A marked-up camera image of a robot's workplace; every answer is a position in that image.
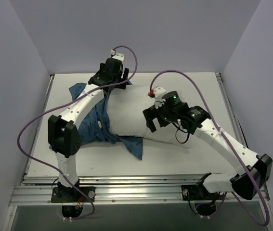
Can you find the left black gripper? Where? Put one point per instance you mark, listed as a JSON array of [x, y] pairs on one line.
[[120, 78]]

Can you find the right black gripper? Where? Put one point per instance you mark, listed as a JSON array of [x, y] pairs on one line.
[[151, 116]]

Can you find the white pillow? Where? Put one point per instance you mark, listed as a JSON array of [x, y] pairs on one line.
[[125, 110]]

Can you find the blue cartoon print pillowcase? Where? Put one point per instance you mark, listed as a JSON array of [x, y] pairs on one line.
[[95, 127]]

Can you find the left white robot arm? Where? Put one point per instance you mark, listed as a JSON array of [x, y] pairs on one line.
[[63, 134]]

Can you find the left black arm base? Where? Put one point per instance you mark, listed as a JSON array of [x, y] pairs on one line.
[[71, 195]]

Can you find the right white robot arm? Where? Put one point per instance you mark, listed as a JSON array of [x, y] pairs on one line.
[[251, 170]]

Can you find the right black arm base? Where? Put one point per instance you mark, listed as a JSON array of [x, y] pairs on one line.
[[193, 193]]

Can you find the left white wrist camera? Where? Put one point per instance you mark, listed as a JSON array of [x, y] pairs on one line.
[[117, 56]]

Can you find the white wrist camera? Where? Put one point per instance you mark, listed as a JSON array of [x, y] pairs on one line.
[[117, 56], [156, 93]]

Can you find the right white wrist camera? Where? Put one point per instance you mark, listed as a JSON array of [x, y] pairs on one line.
[[156, 93]]

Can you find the aluminium table frame rail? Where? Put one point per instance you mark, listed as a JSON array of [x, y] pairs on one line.
[[121, 178]]

